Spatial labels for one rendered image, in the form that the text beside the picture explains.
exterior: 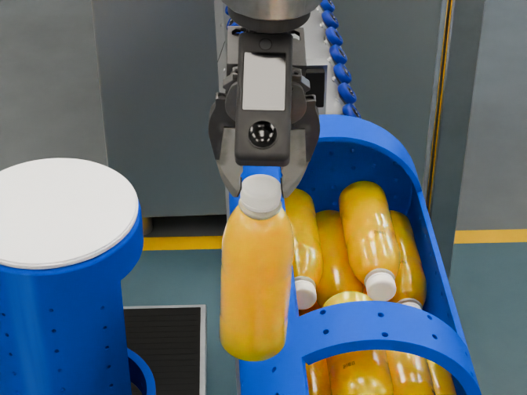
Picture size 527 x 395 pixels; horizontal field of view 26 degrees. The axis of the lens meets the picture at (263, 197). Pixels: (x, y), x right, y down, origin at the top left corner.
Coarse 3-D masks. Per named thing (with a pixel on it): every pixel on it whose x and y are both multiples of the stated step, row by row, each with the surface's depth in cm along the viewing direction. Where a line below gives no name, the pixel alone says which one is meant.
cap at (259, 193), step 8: (248, 176) 109; (256, 176) 109; (264, 176) 109; (248, 184) 108; (256, 184) 108; (264, 184) 108; (272, 184) 108; (280, 184) 108; (248, 192) 107; (256, 192) 107; (264, 192) 107; (272, 192) 107; (280, 192) 108; (248, 200) 107; (256, 200) 107; (264, 200) 107; (272, 200) 107; (248, 208) 108; (256, 208) 107; (264, 208) 107; (272, 208) 108
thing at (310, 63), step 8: (312, 64) 205; (320, 64) 205; (312, 72) 204; (320, 72) 204; (312, 80) 204; (320, 80) 205; (312, 88) 205; (320, 88) 206; (320, 96) 207; (320, 104) 208; (320, 112) 211
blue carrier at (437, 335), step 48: (336, 144) 166; (384, 144) 161; (240, 192) 161; (336, 192) 171; (432, 240) 156; (432, 288) 158; (288, 336) 131; (336, 336) 127; (384, 336) 128; (432, 336) 130; (288, 384) 125
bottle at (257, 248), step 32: (256, 224) 108; (288, 224) 110; (224, 256) 112; (256, 256) 109; (288, 256) 111; (224, 288) 114; (256, 288) 111; (288, 288) 114; (224, 320) 116; (256, 320) 114; (256, 352) 117
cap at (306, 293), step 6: (300, 282) 150; (306, 282) 151; (300, 288) 150; (306, 288) 150; (312, 288) 150; (300, 294) 150; (306, 294) 150; (312, 294) 150; (300, 300) 151; (306, 300) 151; (312, 300) 151; (300, 306) 152; (306, 306) 152
